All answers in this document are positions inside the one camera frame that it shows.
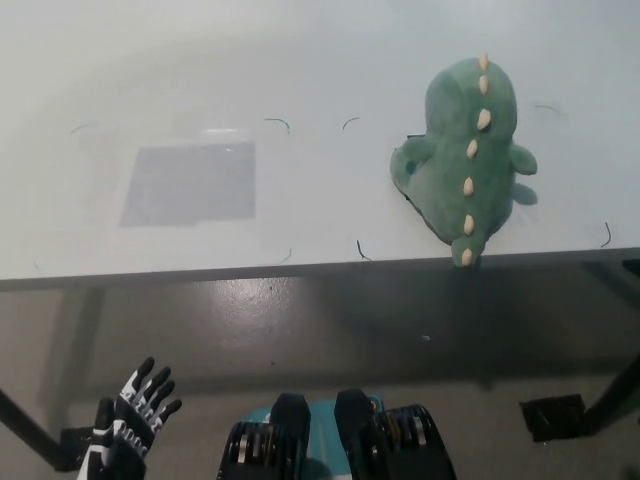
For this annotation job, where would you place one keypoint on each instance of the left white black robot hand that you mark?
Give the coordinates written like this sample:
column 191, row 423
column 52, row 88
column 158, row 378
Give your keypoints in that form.
column 127, row 420

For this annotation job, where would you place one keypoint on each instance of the green plush dinosaur toy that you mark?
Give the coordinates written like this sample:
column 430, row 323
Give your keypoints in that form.
column 450, row 165

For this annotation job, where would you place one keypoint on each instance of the black table leg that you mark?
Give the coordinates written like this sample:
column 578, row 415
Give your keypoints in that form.
column 612, row 400
column 30, row 430

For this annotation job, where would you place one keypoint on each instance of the grey tape square patch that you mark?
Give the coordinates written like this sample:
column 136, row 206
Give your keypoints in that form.
column 192, row 182

